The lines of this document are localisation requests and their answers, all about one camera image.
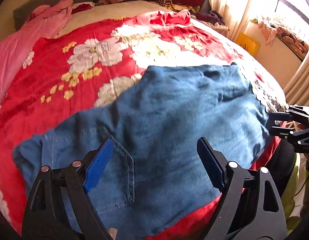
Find blue denim pants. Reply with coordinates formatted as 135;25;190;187
13;64;272;239

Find yellow box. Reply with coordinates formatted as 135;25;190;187
235;33;260;56

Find red floral bedsheet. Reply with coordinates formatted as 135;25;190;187
0;10;287;239

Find cream curtain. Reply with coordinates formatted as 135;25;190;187
210;0;309;105

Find pink blanket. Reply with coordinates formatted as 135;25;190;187
0;0;74;103

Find beige mattress cover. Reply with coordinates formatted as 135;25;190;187
55;0;171;38

